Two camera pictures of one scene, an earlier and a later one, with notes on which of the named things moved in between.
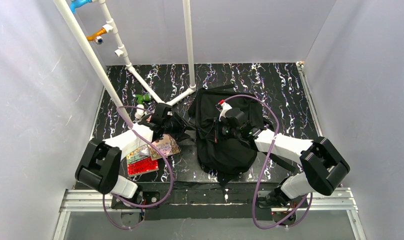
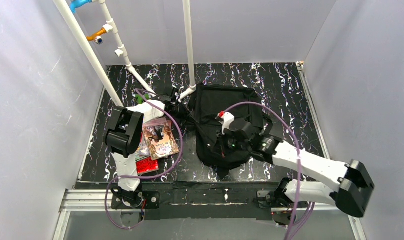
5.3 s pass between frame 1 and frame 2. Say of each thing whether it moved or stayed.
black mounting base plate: stayed
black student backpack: stayed
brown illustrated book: stayed
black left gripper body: moved
